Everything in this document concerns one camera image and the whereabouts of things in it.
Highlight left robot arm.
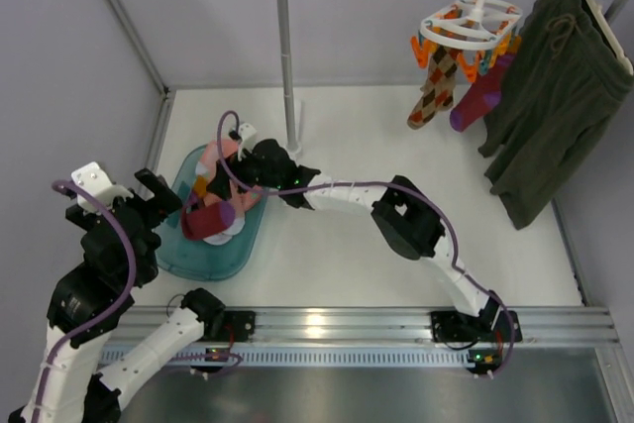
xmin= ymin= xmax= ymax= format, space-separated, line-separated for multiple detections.
xmin=8 ymin=162 xmax=226 ymax=422

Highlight dark green shorts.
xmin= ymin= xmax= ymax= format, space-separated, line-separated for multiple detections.
xmin=478 ymin=0 xmax=633 ymax=230

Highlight argyle brown orange sock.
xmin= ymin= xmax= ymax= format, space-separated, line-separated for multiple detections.
xmin=407 ymin=46 xmax=459 ymax=130

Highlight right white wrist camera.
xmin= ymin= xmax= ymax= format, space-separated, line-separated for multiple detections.
xmin=229 ymin=123 xmax=258 ymax=160

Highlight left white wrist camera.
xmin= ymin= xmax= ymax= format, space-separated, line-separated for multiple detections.
xmin=70 ymin=161 xmax=133 ymax=210

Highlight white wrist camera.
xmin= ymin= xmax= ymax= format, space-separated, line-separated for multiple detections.
xmin=229 ymin=123 xmax=258 ymax=160
xmin=70 ymin=161 xmax=133 ymax=210

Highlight grey slotted cable duct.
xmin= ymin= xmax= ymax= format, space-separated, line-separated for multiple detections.
xmin=98 ymin=343 xmax=526 ymax=369

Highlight teal plastic basin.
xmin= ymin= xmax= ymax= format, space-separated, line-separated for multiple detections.
xmin=157 ymin=139 xmax=265 ymax=281

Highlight pink patterned sock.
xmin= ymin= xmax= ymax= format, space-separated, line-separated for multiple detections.
xmin=192 ymin=139 xmax=264 ymax=219
xmin=203 ymin=217 xmax=246 ymax=247

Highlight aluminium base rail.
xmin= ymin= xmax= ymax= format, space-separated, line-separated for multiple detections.
xmin=113 ymin=306 xmax=620 ymax=345

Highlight maroon purple sock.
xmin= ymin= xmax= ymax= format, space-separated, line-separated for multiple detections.
xmin=179 ymin=201 xmax=236 ymax=241
xmin=450 ymin=53 xmax=516 ymax=132

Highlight white clothes hanger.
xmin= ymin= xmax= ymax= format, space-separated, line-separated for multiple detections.
xmin=583 ymin=0 xmax=633 ymax=76

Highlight white round clip hanger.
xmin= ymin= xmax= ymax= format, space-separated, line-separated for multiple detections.
xmin=418 ymin=0 xmax=523 ymax=52

